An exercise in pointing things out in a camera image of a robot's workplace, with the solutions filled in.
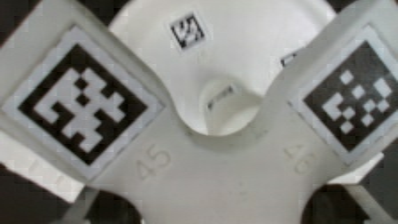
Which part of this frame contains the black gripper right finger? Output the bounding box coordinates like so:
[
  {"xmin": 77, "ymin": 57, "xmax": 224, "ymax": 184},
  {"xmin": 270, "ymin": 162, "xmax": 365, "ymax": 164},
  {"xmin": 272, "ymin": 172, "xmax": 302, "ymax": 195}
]
[{"xmin": 301, "ymin": 184, "xmax": 386, "ymax": 224}]

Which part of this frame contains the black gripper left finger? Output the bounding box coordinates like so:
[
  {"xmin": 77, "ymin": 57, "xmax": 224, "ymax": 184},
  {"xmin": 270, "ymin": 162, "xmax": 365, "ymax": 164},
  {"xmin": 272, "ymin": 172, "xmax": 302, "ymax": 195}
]
[{"xmin": 59, "ymin": 188, "xmax": 144, "ymax": 224}]

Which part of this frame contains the white cross table base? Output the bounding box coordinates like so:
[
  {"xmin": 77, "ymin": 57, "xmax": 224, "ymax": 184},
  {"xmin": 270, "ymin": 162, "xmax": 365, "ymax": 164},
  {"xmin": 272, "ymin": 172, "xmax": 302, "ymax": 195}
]
[{"xmin": 0, "ymin": 0, "xmax": 398, "ymax": 224}]

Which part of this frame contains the white round table top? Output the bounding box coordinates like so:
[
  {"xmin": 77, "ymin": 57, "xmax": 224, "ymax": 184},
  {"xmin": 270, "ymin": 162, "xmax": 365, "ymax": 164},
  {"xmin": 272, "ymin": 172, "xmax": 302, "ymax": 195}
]
[{"xmin": 107, "ymin": 0, "xmax": 340, "ymax": 137}]

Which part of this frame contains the white cylindrical table leg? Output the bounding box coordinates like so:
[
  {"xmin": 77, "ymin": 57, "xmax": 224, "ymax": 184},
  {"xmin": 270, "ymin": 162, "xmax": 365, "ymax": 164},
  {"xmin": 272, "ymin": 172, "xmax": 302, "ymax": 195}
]
[{"xmin": 201, "ymin": 78, "xmax": 261, "ymax": 136}]

